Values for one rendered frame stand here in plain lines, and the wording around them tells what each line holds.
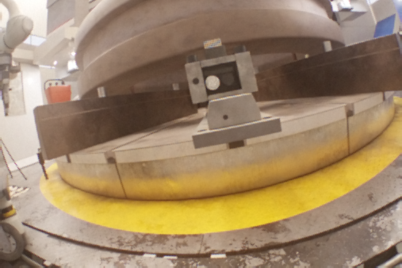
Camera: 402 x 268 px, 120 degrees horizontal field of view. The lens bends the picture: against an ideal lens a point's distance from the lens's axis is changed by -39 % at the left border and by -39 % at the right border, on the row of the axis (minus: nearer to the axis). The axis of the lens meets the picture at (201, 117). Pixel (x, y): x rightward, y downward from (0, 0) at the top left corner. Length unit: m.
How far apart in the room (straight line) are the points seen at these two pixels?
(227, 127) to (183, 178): 0.40
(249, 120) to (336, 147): 0.62
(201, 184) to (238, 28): 1.10
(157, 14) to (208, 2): 0.46
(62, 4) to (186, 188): 5.24
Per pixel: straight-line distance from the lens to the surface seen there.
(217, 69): 1.11
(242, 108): 0.67
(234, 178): 0.93
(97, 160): 1.20
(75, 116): 1.54
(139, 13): 1.91
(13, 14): 1.05
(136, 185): 1.10
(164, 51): 1.50
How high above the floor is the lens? 0.47
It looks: 5 degrees down
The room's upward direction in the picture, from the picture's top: 12 degrees counter-clockwise
